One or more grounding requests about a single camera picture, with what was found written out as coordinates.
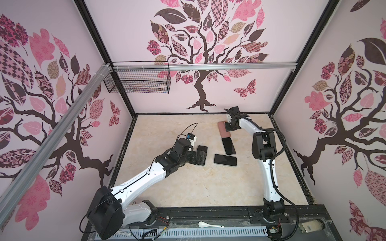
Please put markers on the grey aluminium rail left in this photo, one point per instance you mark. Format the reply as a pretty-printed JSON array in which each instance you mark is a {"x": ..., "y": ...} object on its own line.
[{"x": 17, "y": 189}]

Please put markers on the grey aluminium rail back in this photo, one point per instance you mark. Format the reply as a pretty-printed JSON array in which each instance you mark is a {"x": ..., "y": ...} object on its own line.
[{"x": 223, "y": 66}]

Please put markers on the white plastic spoon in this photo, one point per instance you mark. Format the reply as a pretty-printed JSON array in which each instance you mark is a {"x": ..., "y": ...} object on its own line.
[{"x": 206, "y": 225}]

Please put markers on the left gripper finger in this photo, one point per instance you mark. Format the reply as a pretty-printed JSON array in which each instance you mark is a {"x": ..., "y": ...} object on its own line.
[
  {"x": 194, "y": 160},
  {"x": 201, "y": 152}
]

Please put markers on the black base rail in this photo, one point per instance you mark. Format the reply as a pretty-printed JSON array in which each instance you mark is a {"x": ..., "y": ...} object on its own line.
[{"x": 252, "y": 214}]

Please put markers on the black wire basket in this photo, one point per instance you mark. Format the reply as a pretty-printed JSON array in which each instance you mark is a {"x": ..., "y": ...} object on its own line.
[{"x": 139, "y": 77}]

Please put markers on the pink phone case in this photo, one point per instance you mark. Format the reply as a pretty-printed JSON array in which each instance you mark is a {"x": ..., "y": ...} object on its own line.
[{"x": 222, "y": 130}]

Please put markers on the grey aluminium rail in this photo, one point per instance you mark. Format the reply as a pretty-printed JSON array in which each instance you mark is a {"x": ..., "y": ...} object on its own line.
[
  {"x": 223, "y": 66},
  {"x": 17, "y": 189}
]

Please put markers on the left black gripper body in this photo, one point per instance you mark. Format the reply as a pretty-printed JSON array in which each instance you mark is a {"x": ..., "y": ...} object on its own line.
[{"x": 182, "y": 159}]

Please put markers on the black phone sideways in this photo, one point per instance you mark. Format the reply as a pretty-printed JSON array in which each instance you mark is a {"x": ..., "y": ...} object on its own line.
[{"x": 225, "y": 160}]

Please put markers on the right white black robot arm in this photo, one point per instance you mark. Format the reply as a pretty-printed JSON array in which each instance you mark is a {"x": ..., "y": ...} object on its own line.
[{"x": 264, "y": 150}]

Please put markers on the white slotted cable duct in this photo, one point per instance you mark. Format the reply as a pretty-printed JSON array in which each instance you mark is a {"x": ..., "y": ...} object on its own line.
[{"x": 190, "y": 233}]

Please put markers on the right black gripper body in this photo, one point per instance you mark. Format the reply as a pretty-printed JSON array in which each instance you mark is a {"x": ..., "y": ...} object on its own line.
[{"x": 229, "y": 126}]

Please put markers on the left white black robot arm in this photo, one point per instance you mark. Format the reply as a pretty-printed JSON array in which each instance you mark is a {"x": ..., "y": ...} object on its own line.
[{"x": 135, "y": 186}]

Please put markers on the white power adapter box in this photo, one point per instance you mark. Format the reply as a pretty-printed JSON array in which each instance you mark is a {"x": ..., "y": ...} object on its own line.
[{"x": 311, "y": 226}]

